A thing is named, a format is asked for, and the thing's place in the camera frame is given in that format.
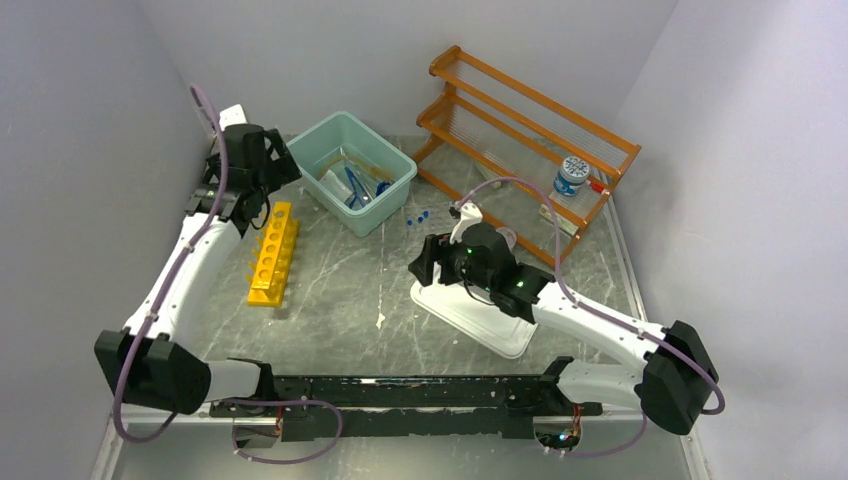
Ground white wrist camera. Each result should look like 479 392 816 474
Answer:
218 103 248 134
449 201 483 243

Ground blue white lidded jar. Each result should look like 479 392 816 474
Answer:
553 156 590 196

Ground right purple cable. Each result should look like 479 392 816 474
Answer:
453 176 727 460

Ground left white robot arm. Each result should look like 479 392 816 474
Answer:
94 123 301 416

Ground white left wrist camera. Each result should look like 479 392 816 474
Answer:
218 103 248 134

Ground yellow rubber tubing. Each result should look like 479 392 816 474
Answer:
318 154 395 184

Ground white green small box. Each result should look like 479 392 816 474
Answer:
539 205 579 236

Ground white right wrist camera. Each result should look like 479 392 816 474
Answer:
449 201 483 243

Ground yellow test tube rack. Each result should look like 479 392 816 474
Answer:
246 202 300 308

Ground white plastic bin lid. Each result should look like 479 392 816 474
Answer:
410 281 537 359

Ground black mounting rail base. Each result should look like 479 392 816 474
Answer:
208 374 603 442

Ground orange wooden shelf rack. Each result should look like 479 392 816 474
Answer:
413 45 641 265

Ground blue safety glasses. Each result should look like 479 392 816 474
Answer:
344 166 375 210

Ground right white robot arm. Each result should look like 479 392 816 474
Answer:
407 222 726 435

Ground blue item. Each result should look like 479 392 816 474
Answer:
375 181 392 197

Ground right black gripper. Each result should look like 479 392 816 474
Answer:
409 231 495 292

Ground small white plastic bag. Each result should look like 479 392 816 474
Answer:
319 170 354 205

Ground light green plastic bin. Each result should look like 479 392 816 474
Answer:
286 111 418 237

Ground clear round plastic container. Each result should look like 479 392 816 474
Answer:
496 227 517 245

